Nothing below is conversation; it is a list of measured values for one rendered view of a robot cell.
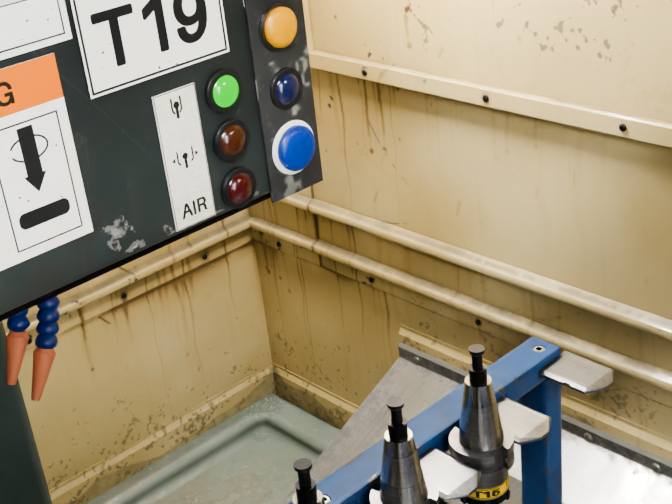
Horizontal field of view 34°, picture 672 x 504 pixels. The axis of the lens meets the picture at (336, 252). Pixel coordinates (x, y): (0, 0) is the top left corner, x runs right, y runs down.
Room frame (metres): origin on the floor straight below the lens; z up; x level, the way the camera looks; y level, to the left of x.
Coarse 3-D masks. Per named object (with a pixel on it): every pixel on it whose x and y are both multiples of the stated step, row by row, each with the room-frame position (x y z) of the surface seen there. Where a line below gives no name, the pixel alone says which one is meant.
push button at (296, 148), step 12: (288, 132) 0.66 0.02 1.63; (300, 132) 0.67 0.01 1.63; (288, 144) 0.66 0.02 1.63; (300, 144) 0.67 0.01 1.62; (312, 144) 0.67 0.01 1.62; (288, 156) 0.66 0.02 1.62; (300, 156) 0.66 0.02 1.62; (312, 156) 0.67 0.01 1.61; (288, 168) 0.66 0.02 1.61; (300, 168) 0.67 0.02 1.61
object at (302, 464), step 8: (296, 464) 0.72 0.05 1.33; (304, 464) 0.72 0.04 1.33; (304, 472) 0.72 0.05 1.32; (304, 480) 0.72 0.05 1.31; (312, 480) 0.73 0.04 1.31; (296, 488) 0.72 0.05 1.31; (304, 488) 0.72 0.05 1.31; (312, 488) 0.72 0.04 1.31; (304, 496) 0.72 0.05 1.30; (312, 496) 0.72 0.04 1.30
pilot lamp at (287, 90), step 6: (282, 78) 0.67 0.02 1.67; (288, 78) 0.67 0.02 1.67; (294, 78) 0.67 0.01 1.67; (282, 84) 0.67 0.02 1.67; (288, 84) 0.67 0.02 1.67; (294, 84) 0.67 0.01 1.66; (276, 90) 0.66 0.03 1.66; (282, 90) 0.66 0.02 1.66; (288, 90) 0.67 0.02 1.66; (294, 90) 0.67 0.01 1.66; (282, 96) 0.66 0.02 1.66; (288, 96) 0.67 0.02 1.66; (294, 96) 0.67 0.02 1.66; (282, 102) 0.67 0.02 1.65; (288, 102) 0.67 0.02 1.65
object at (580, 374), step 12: (552, 360) 1.00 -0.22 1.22; (564, 360) 1.00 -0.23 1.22; (576, 360) 1.00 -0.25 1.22; (588, 360) 0.99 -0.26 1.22; (540, 372) 0.98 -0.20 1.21; (552, 372) 0.98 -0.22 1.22; (564, 372) 0.98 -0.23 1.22; (576, 372) 0.97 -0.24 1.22; (588, 372) 0.97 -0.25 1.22; (600, 372) 0.97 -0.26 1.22; (612, 372) 0.97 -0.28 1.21; (564, 384) 0.96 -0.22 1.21; (576, 384) 0.95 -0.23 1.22; (588, 384) 0.95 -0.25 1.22; (600, 384) 0.95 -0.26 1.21
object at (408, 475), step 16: (384, 448) 0.79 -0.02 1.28; (400, 448) 0.78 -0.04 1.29; (416, 448) 0.79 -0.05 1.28; (384, 464) 0.79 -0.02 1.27; (400, 464) 0.78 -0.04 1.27; (416, 464) 0.79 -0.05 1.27; (384, 480) 0.79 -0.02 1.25; (400, 480) 0.78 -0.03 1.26; (416, 480) 0.78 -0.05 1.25; (384, 496) 0.78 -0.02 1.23; (400, 496) 0.78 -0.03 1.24; (416, 496) 0.78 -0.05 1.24
